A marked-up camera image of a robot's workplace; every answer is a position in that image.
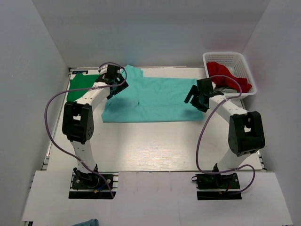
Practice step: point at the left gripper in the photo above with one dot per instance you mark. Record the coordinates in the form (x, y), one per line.
(121, 87)

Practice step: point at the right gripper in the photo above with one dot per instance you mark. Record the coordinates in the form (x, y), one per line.
(194, 91)

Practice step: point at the teal t-shirt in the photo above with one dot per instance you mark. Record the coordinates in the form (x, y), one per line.
(151, 99)

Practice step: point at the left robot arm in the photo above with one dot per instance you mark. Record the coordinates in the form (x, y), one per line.
(78, 120)

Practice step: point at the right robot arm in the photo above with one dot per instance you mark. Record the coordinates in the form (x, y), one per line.
(245, 135)

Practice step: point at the red t-shirt in basket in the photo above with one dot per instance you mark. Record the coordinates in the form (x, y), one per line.
(225, 78)

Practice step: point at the grey garment in basket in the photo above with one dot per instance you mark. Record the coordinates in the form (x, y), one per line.
(226, 90)

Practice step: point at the folded green t-shirt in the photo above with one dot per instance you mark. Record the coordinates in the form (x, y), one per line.
(80, 81)

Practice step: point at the blue label sticker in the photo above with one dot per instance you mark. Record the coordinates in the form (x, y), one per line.
(80, 71)

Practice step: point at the white plastic basket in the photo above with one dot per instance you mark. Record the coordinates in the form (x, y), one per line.
(235, 63)

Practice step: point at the dark teal cloth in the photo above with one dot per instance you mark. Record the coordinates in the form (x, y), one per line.
(91, 222)

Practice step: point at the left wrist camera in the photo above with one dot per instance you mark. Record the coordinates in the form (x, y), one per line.
(102, 69)

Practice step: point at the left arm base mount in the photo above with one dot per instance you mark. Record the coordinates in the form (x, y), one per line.
(92, 187)

